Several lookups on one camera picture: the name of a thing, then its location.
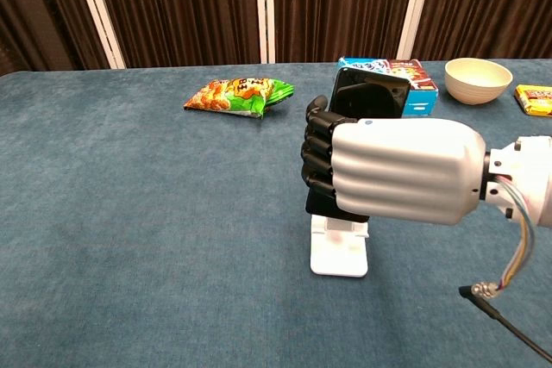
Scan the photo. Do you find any cream ceramic bowl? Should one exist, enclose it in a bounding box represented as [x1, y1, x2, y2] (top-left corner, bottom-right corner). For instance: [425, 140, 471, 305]
[444, 58, 514, 106]

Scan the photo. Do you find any yellow snack box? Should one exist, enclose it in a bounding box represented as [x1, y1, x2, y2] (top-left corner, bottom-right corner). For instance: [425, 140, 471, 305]
[513, 84, 552, 117]

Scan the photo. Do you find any white phone stand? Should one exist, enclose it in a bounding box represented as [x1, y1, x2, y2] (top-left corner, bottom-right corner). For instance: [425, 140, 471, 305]
[309, 211, 370, 278]

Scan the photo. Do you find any blue red snack box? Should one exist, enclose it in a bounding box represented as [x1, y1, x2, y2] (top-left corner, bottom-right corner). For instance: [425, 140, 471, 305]
[337, 56, 440, 117]

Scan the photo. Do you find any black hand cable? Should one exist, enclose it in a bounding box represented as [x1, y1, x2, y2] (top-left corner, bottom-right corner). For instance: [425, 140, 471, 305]
[458, 284, 552, 364]

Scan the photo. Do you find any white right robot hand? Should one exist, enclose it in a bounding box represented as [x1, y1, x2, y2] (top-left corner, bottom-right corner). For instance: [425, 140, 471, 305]
[300, 95, 491, 226]

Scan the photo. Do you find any black smartphone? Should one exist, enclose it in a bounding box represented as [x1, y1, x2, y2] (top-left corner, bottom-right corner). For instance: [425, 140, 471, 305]
[304, 66, 411, 223]

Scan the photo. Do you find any coloured wrist wire bundle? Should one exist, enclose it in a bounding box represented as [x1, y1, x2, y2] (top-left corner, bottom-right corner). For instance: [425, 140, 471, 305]
[491, 176, 536, 298]

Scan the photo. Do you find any orange green snack bag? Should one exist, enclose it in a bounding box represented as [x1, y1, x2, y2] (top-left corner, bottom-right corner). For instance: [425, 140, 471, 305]
[183, 78, 296, 120]

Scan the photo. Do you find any blue table cloth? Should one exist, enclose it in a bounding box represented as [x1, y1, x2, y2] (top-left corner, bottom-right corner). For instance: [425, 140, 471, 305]
[0, 57, 552, 368]

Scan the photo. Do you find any dark pleated screen panel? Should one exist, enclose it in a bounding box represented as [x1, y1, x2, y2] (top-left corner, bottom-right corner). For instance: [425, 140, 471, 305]
[0, 0, 126, 77]
[256, 0, 441, 64]
[71, 0, 267, 70]
[396, 0, 552, 61]

